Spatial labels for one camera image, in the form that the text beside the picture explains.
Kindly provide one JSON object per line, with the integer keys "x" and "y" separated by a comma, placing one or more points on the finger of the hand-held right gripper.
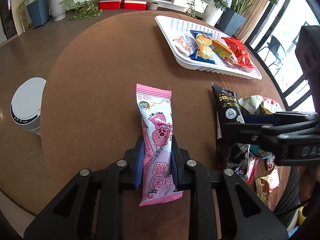
{"x": 245, "y": 132}
{"x": 257, "y": 119}

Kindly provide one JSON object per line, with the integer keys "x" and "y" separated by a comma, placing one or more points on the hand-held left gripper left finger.
{"x": 140, "y": 160}

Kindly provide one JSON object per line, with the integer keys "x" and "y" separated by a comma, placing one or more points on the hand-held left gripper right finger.
{"x": 175, "y": 165}

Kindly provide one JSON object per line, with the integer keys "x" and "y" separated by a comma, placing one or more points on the large white and red bag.
{"x": 252, "y": 102}

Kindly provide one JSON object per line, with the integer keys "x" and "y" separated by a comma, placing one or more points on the colourful panda snack packet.
{"x": 260, "y": 153}

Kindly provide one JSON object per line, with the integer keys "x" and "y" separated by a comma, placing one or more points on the black snack packet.
{"x": 226, "y": 102}

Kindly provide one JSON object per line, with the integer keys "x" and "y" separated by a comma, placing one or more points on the pink snack packet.
{"x": 156, "y": 120}

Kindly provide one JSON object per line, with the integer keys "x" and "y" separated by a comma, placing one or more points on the gold packet with red label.
{"x": 268, "y": 182}

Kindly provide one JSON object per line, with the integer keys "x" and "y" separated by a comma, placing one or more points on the smooth red snack packet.
{"x": 237, "y": 52}

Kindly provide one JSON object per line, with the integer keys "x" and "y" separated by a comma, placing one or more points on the orange snack packet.
{"x": 222, "y": 50}

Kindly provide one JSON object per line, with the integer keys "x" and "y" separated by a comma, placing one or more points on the blue cake packet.
{"x": 202, "y": 47}

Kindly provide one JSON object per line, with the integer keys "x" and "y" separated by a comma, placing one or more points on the clear pretzel snack packet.
{"x": 182, "y": 43}

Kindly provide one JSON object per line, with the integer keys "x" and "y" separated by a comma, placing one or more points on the white plastic tray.
{"x": 170, "y": 27}

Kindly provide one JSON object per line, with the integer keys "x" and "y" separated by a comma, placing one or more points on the small white and red packet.
{"x": 252, "y": 170}

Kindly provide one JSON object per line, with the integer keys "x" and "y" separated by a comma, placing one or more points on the yellow object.
{"x": 303, "y": 216}

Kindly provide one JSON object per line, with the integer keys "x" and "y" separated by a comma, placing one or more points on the outdoor black chair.
{"x": 273, "y": 47}

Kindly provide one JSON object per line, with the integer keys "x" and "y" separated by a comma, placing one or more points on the black-framed glass window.
{"x": 282, "y": 30}

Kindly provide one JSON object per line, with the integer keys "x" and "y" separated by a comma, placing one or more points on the large-leaf plant in dark pot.
{"x": 231, "y": 22}

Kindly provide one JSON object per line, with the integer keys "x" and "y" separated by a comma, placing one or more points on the beige curtain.
{"x": 255, "y": 12}

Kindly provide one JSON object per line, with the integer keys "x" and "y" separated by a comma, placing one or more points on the plant in smooth white pot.
{"x": 215, "y": 12}

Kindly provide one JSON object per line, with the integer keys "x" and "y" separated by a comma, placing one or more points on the white round trash can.
{"x": 25, "y": 102}

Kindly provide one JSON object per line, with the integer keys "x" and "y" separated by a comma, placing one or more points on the small brown pot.
{"x": 153, "y": 6}

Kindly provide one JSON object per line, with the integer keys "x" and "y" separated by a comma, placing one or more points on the trailing plant on cabinet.
{"x": 82, "y": 10}

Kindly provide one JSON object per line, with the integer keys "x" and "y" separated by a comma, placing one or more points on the plant in white ribbed pot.
{"x": 58, "y": 7}

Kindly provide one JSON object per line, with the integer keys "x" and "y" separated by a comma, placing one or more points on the tall plant in blue pot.
{"x": 38, "y": 12}

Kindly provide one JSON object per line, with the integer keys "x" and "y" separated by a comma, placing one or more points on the black wall panel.
{"x": 8, "y": 22}

